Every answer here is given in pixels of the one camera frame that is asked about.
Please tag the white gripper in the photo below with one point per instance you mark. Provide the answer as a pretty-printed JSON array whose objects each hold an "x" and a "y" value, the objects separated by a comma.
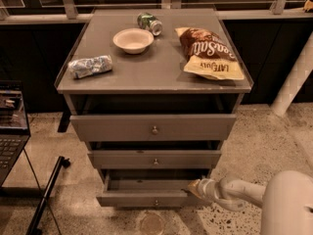
[{"x": 205, "y": 188}]

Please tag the grey bottom drawer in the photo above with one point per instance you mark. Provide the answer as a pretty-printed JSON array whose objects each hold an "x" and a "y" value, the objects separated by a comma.
[{"x": 149, "y": 188}]

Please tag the grey drawer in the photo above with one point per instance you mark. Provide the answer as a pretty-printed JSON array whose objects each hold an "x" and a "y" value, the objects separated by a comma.
[
  {"x": 149, "y": 188},
  {"x": 154, "y": 159},
  {"x": 153, "y": 127}
]

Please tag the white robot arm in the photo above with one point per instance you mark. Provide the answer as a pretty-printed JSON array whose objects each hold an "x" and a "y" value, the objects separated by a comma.
[{"x": 286, "y": 201}]

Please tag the grey middle drawer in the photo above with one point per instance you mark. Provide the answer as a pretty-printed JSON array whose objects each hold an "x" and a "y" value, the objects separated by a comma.
[{"x": 154, "y": 159}]

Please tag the grey top drawer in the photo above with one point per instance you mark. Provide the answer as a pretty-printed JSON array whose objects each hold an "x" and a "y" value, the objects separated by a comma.
[{"x": 153, "y": 127}]

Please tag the grey three-drawer cabinet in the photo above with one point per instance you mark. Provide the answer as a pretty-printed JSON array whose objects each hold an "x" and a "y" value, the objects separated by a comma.
[{"x": 152, "y": 83}]

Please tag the brown yellow chip bag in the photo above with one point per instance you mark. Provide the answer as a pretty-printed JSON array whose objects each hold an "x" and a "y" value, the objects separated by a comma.
[{"x": 207, "y": 55}]

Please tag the white diagonal pole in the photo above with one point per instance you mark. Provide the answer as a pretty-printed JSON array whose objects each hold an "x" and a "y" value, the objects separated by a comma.
[{"x": 300, "y": 71}]

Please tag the crumpled blue white bag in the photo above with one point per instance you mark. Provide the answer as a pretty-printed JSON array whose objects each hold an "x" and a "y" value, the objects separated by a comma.
[{"x": 90, "y": 66}]

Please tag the green soda can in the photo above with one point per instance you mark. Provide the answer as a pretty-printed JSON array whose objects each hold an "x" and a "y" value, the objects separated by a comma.
[{"x": 150, "y": 23}]

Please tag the black laptop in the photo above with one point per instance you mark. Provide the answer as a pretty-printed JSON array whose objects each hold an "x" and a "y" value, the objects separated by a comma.
[{"x": 14, "y": 127}]

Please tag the metal railing with glass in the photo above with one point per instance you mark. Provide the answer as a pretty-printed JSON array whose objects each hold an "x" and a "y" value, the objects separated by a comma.
[{"x": 47, "y": 11}]

